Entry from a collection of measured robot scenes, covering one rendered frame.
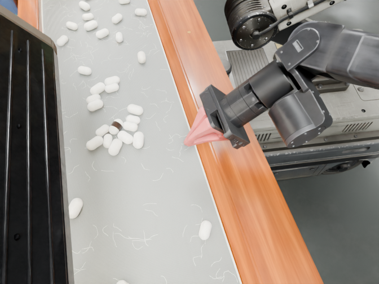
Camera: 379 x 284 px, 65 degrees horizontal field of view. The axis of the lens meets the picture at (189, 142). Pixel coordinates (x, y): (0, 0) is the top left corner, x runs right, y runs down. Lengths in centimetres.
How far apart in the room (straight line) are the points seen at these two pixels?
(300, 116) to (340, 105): 72
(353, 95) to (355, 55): 78
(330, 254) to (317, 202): 22
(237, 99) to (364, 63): 17
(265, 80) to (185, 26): 43
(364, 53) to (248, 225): 31
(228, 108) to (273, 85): 7
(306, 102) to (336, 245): 106
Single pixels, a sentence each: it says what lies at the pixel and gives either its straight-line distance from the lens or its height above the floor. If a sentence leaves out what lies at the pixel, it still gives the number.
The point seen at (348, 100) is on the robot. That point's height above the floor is 48.
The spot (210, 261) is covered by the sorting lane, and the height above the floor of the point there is 74.
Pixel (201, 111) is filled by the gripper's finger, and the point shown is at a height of 89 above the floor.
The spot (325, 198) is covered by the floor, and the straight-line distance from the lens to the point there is 149.
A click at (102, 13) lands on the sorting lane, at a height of 74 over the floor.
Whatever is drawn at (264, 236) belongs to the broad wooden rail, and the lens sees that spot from 54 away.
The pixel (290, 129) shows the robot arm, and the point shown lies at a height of 94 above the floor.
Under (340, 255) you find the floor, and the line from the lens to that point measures 144.
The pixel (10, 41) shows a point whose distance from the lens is 33.
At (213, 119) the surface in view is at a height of 89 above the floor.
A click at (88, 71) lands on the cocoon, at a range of 77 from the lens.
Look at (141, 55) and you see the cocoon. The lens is 77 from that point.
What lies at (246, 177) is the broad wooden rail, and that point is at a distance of 57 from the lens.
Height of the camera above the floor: 128
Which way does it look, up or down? 59 degrees down
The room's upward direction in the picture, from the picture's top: straight up
